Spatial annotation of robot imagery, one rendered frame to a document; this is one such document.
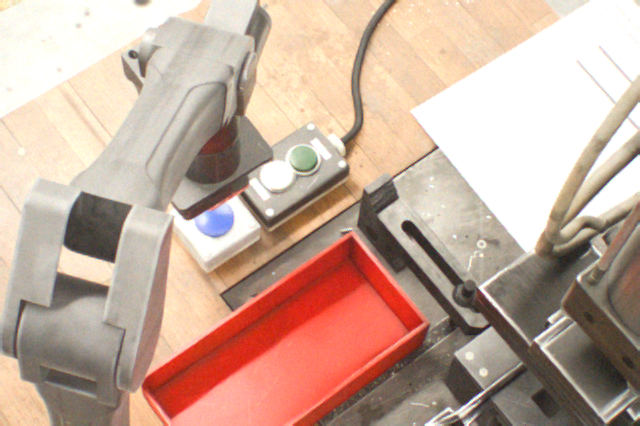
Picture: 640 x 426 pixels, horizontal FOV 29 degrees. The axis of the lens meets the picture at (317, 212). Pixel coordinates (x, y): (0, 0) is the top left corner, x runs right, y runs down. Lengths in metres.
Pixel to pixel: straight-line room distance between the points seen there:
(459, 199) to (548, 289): 0.31
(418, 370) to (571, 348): 0.30
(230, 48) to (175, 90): 0.07
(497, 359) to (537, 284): 0.16
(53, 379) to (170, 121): 0.19
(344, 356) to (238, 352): 0.10
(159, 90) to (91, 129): 0.44
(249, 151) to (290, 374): 0.23
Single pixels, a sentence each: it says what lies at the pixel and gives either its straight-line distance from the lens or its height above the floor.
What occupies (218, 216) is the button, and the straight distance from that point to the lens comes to 1.22.
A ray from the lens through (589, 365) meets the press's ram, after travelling 0.94.
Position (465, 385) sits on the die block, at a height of 0.95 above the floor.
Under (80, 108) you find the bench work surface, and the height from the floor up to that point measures 0.90.
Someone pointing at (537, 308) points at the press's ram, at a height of 1.14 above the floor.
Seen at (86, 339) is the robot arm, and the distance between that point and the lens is 0.80.
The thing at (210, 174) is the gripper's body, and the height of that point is 1.09.
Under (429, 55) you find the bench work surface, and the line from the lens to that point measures 1.37.
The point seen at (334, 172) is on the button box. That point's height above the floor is 0.93.
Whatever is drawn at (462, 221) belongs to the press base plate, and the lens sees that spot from 1.28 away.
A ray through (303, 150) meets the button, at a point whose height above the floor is 0.94.
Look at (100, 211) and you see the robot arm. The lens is 0.80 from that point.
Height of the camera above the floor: 2.05
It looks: 65 degrees down
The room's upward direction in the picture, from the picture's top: 6 degrees clockwise
